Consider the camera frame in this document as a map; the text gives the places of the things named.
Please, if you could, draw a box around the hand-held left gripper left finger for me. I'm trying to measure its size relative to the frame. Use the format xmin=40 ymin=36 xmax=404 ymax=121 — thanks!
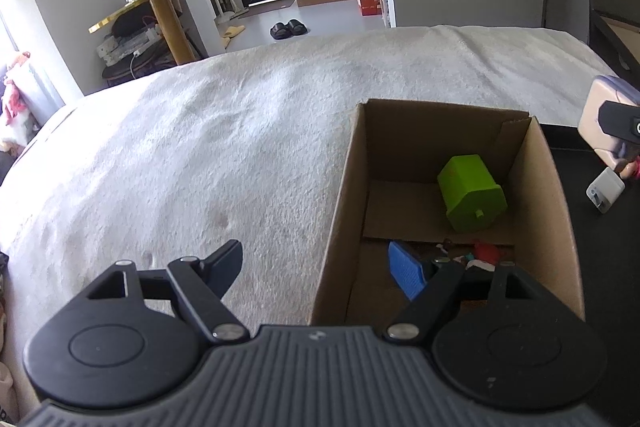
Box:
xmin=85 ymin=239 xmax=251 ymax=345

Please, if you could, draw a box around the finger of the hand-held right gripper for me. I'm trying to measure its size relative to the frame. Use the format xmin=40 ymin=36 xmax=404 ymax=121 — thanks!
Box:
xmin=598 ymin=100 xmax=640 ymax=142

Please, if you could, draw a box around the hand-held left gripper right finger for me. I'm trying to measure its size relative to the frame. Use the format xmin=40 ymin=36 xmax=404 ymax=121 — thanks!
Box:
xmin=382 ymin=241 xmax=543 ymax=348

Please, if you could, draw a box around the beige grey block toy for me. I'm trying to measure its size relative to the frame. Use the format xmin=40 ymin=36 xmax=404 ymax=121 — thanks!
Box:
xmin=577 ymin=75 xmax=640 ymax=168

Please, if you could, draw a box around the small brown-haired figurine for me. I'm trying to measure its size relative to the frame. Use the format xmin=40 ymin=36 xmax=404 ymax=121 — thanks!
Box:
xmin=434 ymin=238 xmax=503 ymax=272

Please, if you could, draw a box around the green cube toy box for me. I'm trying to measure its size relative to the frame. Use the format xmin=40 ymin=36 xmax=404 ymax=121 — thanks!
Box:
xmin=436 ymin=153 xmax=509 ymax=234

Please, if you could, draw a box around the brown cardboard box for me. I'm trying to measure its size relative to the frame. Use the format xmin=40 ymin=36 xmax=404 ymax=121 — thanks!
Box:
xmin=309 ymin=99 xmax=586 ymax=328

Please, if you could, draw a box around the black tray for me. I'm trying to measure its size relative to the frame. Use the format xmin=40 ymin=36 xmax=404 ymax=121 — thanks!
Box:
xmin=537 ymin=122 xmax=640 ymax=413

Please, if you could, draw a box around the white charger cube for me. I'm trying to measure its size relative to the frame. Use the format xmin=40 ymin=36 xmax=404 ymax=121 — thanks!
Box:
xmin=586 ymin=167 xmax=626 ymax=214

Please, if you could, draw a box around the flat brown cardboard tray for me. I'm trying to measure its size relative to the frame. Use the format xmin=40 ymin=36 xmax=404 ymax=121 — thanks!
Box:
xmin=592 ymin=9 xmax=640 ymax=74

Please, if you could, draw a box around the white fluffy blanket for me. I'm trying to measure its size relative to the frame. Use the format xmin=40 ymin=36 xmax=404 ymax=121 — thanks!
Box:
xmin=0 ymin=24 xmax=621 ymax=408

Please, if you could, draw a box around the white power strip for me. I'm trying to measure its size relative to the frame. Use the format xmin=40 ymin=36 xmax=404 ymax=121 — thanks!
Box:
xmin=96 ymin=29 xmax=164 ymax=60

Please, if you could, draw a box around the round yellow table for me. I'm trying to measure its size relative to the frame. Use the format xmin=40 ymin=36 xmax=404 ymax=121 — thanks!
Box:
xmin=88 ymin=0 xmax=232 ymax=80

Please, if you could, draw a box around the pink white plush toy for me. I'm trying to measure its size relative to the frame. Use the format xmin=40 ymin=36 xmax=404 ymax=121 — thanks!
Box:
xmin=0 ymin=51 xmax=40 ymax=145

